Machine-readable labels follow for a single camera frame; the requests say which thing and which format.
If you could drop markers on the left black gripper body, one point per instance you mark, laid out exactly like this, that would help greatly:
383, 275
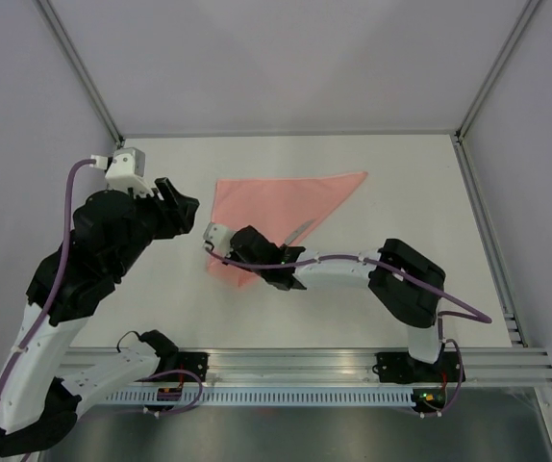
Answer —
155, 218

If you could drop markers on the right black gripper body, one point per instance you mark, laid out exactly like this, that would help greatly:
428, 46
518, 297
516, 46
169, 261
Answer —
263, 271

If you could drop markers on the silver table knife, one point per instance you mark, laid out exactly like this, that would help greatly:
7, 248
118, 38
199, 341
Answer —
295, 234

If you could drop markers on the pink cloth napkin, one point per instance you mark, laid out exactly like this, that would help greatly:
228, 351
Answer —
277, 206

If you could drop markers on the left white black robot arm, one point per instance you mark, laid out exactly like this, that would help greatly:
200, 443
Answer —
103, 239

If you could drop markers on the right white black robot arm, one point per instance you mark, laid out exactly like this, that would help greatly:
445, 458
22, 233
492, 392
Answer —
395, 273

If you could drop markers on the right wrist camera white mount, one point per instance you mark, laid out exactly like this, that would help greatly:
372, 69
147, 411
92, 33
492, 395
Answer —
217, 239

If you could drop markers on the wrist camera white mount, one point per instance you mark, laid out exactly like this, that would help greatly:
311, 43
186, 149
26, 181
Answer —
124, 171
217, 239

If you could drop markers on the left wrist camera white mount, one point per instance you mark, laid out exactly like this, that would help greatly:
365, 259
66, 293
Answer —
124, 171

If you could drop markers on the aluminium mounting rail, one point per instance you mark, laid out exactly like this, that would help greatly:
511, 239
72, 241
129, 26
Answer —
483, 367

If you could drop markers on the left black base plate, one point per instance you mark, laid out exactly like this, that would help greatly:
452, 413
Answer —
195, 362

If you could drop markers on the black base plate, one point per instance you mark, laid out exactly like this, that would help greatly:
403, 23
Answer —
400, 368
195, 362

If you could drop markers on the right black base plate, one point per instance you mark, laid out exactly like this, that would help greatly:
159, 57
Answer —
400, 368

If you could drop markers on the left aluminium frame post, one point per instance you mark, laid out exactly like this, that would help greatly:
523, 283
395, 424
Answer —
54, 23

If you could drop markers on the aluminium frame post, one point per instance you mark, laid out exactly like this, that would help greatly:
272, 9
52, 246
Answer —
498, 65
54, 23

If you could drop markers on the white slotted cable duct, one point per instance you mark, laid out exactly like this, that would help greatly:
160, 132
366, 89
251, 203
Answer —
265, 396

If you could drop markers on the right aluminium frame post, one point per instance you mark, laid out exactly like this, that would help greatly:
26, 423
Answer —
498, 65

